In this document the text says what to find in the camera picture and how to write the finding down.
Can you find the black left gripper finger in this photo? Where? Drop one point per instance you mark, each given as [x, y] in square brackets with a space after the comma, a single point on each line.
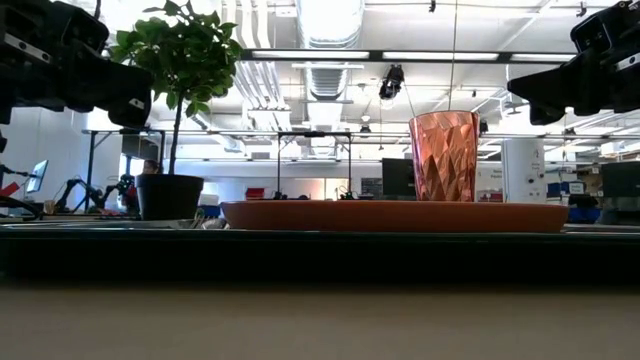
[130, 90]
[129, 119]

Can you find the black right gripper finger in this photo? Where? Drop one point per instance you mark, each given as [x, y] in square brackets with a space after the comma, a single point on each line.
[546, 114]
[547, 87]

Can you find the red faceted plastic cup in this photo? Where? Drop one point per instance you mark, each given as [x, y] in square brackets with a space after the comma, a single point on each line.
[444, 160]

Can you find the orange round plate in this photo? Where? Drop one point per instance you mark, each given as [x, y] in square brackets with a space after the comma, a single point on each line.
[395, 217]

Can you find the dark green plastic tray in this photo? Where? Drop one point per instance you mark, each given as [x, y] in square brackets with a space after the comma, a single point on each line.
[320, 255]

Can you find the black background robot arm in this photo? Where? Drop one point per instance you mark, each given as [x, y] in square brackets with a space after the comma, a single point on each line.
[90, 190]

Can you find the person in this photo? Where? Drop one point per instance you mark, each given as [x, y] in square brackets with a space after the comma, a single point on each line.
[150, 167]

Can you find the green plant in black pot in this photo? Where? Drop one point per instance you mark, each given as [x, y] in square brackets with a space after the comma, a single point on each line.
[175, 60]

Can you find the white round pillar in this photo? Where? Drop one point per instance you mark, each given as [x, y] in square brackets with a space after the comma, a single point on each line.
[522, 170]

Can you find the small lit computer monitor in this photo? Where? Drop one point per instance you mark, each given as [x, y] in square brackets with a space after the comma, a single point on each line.
[37, 176]

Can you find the black screen beside pillar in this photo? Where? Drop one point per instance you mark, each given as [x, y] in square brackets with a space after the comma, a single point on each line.
[621, 180]

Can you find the blue storage bin rack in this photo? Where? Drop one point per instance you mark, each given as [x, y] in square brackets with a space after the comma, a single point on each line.
[582, 215]

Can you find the red storage bin stack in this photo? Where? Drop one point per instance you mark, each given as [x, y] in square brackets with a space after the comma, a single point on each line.
[255, 193]

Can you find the large black monitor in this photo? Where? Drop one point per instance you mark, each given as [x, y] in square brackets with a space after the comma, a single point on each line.
[397, 177]

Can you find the black overhead light bar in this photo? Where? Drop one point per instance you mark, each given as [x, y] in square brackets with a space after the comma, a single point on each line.
[375, 56]

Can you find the tan table mat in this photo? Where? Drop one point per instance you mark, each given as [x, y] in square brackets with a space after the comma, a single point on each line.
[320, 325]

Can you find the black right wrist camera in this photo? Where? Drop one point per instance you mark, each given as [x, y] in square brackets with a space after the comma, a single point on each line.
[607, 25]

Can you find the black background table frame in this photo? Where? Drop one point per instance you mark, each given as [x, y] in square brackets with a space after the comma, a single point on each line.
[90, 170]

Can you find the black hanging overhead camera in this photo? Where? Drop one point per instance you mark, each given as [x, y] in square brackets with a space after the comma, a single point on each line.
[391, 82]

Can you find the black background rig frame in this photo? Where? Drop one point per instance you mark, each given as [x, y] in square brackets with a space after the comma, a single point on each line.
[279, 170]

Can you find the silver ventilation duct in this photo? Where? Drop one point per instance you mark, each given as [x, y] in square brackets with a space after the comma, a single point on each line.
[327, 75]

